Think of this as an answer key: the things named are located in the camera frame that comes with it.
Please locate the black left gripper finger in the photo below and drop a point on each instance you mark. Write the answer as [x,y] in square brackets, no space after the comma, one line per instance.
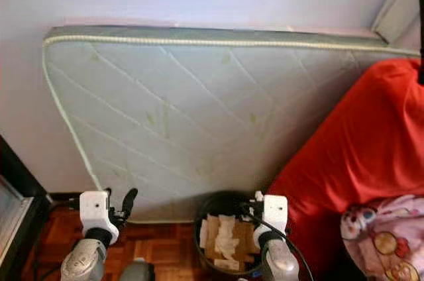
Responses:
[130,201]

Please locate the brown cardboard piece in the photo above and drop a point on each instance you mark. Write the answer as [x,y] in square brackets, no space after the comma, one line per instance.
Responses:
[245,241]

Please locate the black round trash bin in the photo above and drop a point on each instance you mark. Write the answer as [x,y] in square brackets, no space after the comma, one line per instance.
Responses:
[222,203]

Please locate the crumpled white paper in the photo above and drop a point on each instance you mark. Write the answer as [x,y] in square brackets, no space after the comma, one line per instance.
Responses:
[224,242]

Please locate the dark framed glass door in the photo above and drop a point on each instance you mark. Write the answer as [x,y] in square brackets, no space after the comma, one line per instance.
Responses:
[20,221]

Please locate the grey-green quilted mattress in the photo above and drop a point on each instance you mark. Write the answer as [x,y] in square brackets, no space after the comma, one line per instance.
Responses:
[192,112]

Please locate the thick red cushion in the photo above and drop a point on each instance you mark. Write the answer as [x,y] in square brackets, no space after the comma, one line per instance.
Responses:
[358,135]

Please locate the pink cartoon print blanket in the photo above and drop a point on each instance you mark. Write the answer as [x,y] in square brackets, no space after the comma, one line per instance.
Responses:
[387,238]

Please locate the grey padded board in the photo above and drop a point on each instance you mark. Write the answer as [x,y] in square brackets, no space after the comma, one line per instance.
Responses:
[401,2]

